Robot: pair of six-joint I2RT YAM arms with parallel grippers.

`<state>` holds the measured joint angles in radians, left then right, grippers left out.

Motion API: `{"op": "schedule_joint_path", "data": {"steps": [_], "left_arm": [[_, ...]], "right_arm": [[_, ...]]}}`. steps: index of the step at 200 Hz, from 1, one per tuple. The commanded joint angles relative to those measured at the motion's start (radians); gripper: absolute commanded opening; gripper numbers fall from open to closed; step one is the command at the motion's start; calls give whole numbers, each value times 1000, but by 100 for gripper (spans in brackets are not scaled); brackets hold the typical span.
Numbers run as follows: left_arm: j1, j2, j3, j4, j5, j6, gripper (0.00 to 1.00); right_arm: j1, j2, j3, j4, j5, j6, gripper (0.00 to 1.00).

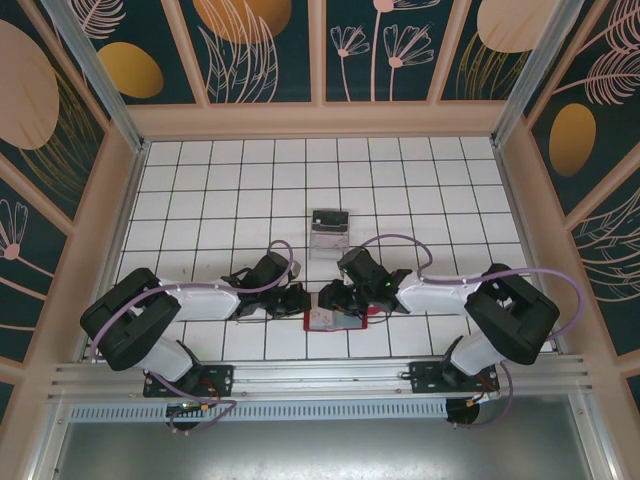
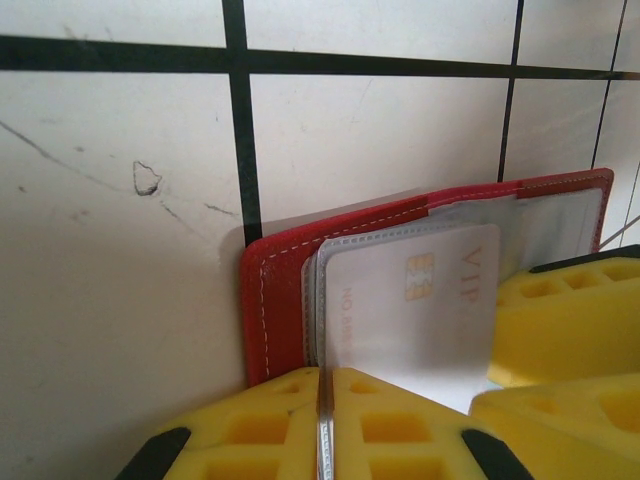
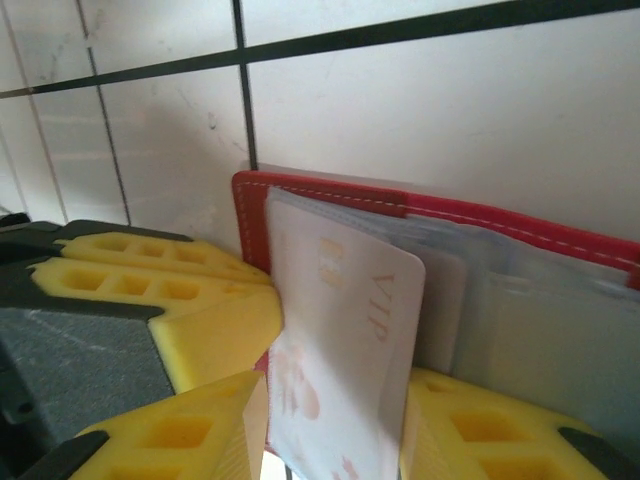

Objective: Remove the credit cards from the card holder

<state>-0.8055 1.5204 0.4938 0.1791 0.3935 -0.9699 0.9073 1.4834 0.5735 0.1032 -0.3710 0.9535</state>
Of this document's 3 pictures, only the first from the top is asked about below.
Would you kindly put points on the white card with red print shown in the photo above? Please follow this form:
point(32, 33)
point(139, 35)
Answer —
point(321, 319)

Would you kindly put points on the red card holder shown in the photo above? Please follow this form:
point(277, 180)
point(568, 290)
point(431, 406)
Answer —
point(345, 321)

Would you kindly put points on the black VIP card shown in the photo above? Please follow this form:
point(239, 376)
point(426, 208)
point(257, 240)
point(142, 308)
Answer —
point(330, 220)

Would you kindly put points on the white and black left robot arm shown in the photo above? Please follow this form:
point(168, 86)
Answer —
point(205, 302)

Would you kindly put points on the clear acrylic card stand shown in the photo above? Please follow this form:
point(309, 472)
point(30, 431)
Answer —
point(327, 247)

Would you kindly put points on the grey metal sheet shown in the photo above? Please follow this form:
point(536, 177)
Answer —
point(320, 450)

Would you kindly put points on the aluminium mounting rail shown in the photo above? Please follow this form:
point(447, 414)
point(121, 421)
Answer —
point(320, 372)

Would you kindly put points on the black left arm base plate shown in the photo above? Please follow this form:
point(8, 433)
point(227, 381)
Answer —
point(220, 375)

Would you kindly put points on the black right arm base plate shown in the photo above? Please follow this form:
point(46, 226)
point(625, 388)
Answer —
point(425, 375)

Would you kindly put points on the aluminium table side rail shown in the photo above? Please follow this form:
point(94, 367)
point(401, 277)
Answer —
point(122, 215)
point(519, 215)

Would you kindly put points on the aluminium frame post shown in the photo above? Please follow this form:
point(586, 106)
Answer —
point(95, 65)
point(530, 70)

